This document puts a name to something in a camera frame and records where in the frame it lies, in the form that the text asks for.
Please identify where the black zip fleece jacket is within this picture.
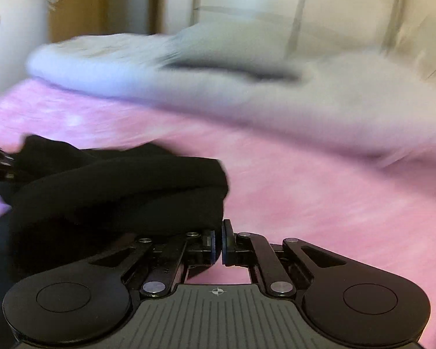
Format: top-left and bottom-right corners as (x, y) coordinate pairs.
(0, 135), (228, 348)

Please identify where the pink rose bed blanket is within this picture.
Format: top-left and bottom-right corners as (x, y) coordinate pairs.
(0, 80), (436, 348)

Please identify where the wooden door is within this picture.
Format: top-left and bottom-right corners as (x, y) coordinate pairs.
(48, 0), (107, 42)

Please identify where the white ribbed rolled quilt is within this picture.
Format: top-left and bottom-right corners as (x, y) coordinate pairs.
(26, 21), (436, 161)

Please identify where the cream wardrobe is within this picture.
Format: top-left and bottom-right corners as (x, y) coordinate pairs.
(160, 0), (436, 83)

